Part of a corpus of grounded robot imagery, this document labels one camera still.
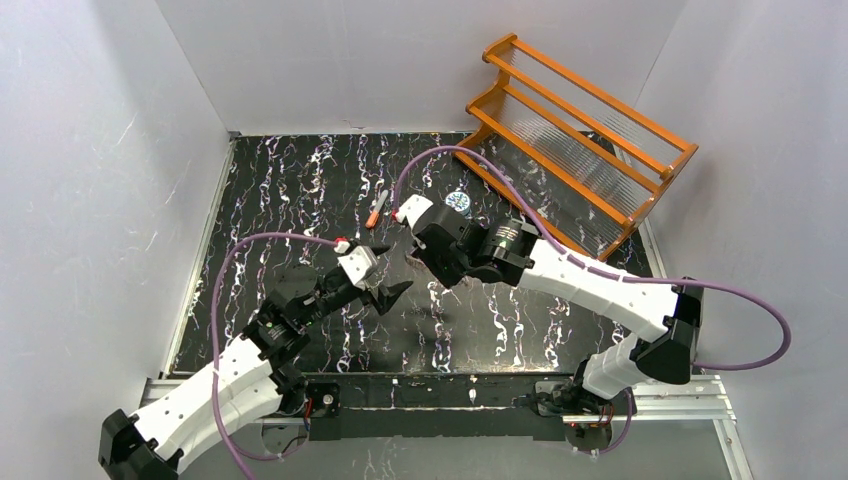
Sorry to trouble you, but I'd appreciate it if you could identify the red handled spiked keyring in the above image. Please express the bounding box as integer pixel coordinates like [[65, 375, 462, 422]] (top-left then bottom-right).
[[404, 254, 428, 271]]

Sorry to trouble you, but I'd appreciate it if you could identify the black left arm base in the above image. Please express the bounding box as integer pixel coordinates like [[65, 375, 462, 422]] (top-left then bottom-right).
[[277, 380, 341, 419]]

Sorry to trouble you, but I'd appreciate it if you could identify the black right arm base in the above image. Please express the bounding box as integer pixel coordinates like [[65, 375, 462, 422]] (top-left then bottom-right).
[[524, 377, 616, 453]]

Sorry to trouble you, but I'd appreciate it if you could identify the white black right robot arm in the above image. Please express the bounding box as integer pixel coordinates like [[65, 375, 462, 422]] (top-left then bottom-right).
[[396, 195, 703, 400]]

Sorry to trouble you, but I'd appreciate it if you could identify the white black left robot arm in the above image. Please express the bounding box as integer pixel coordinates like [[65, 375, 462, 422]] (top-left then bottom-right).
[[98, 245, 413, 479]]

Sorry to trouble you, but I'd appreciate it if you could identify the white orange marker pen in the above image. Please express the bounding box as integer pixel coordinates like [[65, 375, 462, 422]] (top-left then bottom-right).
[[365, 190, 389, 230]]

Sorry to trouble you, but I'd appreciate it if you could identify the small blue white jar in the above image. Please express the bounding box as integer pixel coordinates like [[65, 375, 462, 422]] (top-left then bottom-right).
[[444, 191, 472, 218]]

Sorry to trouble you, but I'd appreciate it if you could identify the orange wooden shelf rack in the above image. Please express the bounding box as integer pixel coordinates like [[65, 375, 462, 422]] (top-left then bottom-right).
[[456, 33, 698, 260]]

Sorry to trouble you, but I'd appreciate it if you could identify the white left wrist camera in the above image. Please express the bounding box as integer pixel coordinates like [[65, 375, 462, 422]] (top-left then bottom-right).
[[333, 237, 378, 290]]

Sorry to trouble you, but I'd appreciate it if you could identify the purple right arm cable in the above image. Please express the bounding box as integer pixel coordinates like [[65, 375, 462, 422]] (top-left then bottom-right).
[[390, 146, 792, 458]]

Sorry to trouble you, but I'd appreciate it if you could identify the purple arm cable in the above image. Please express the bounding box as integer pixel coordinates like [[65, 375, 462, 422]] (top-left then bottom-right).
[[210, 231, 346, 480], [390, 146, 792, 458]]

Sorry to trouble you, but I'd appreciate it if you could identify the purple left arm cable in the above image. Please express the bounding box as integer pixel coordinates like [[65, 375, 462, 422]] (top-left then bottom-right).
[[210, 231, 346, 480]]

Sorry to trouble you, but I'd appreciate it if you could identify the aluminium frame rail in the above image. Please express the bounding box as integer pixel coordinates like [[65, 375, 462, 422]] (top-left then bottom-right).
[[125, 374, 757, 480]]

